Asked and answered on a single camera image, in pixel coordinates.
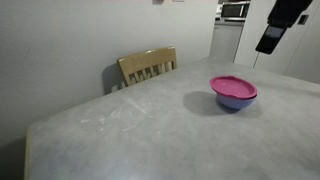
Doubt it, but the microwave oven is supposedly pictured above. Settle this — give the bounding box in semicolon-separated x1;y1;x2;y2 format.
221;0;251;22

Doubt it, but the black wall panel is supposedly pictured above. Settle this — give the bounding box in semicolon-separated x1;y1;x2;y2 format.
297;14;309;26

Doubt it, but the blue plastic bowl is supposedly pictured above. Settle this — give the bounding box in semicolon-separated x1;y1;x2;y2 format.
215;93;258;111

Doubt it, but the wooden chair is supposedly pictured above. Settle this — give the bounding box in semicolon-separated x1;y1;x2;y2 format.
116;46;178;88

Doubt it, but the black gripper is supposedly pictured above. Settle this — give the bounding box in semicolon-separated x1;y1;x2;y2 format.
255;0;314;55

